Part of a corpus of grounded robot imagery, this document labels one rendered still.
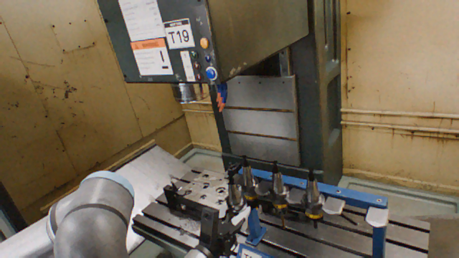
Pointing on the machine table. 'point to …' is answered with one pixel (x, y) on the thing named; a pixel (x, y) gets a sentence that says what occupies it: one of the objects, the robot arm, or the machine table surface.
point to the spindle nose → (190, 92)
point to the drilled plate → (205, 191)
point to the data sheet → (142, 18)
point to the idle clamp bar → (287, 206)
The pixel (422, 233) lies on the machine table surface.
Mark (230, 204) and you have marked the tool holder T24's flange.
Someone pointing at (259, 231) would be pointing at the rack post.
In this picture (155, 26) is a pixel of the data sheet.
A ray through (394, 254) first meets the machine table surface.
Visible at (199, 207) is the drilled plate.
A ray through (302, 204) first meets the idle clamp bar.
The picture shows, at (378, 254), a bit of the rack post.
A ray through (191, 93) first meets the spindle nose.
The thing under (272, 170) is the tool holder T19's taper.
